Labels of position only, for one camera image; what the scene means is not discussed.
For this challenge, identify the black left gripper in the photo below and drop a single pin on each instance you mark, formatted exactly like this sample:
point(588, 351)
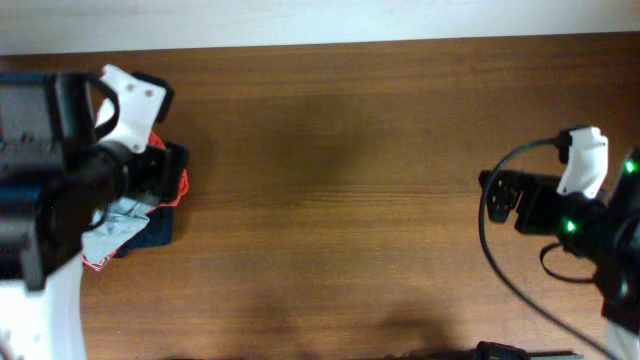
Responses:
point(173, 173)

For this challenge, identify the dark navy folded garment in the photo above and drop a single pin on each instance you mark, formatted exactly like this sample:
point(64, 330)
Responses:
point(157, 233)

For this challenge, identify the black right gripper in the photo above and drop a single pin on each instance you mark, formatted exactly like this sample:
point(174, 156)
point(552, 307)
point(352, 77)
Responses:
point(545, 190)

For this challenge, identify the light blue t-shirt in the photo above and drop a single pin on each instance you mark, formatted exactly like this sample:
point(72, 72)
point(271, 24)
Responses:
point(123, 220)

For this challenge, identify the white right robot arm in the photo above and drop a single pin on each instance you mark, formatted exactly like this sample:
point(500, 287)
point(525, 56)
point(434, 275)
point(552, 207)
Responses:
point(604, 233)

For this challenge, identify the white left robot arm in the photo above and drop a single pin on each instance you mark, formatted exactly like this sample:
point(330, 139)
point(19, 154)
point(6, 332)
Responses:
point(44, 215)

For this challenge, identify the red printed t-shirt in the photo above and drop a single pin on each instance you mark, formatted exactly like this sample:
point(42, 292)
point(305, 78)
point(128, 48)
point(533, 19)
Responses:
point(123, 128)

